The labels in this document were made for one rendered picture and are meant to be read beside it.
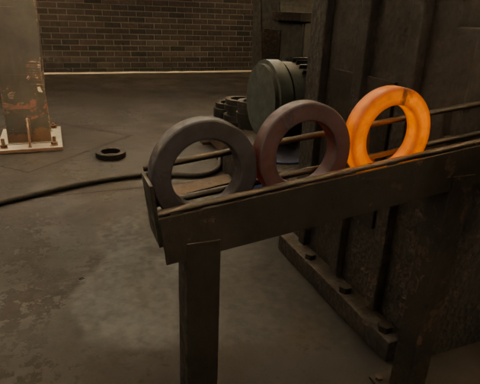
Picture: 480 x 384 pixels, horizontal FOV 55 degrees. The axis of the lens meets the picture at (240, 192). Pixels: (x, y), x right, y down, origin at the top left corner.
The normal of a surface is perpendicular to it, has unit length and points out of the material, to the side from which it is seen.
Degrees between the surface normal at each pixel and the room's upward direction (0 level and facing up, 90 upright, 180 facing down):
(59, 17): 90
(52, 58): 90
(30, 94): 90
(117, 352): 0
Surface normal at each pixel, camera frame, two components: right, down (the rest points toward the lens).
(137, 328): 0.04, -0.93
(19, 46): 0.36, 0.36
